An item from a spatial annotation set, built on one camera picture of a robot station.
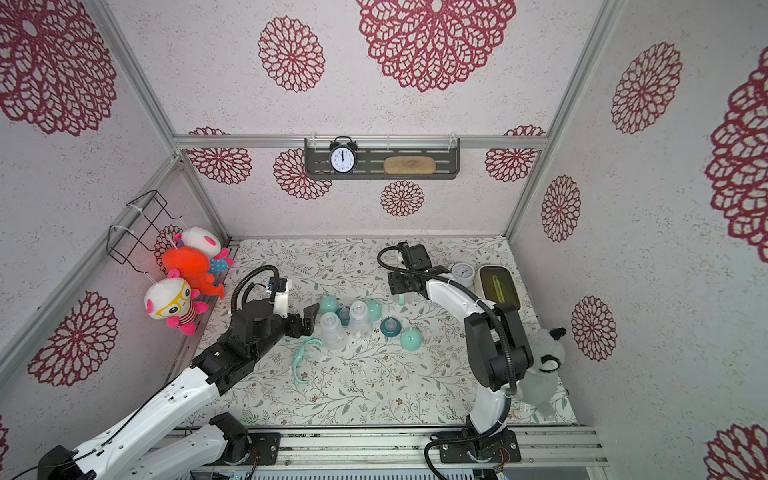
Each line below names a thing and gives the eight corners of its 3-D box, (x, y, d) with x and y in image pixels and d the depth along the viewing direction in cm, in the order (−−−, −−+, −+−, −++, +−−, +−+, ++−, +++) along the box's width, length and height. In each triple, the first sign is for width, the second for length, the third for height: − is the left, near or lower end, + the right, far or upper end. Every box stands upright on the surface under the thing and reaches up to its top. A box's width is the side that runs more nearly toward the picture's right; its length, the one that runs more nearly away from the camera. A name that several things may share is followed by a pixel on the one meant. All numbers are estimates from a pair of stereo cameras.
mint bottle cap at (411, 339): (400, 351, 93) (401, 345, 89) (400, 332, 97) (400, 326, 93) (421, 351, 93) (423, 345, 89) (420, 332, 97) (421, 326, 93)
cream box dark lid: (479, 310, 103) (485, 298, 97) (471, 277, 112) (476, 264, 106) (513, 310, 103) (521, 298, 97) (502, 277, 112) (509, 264, 106)
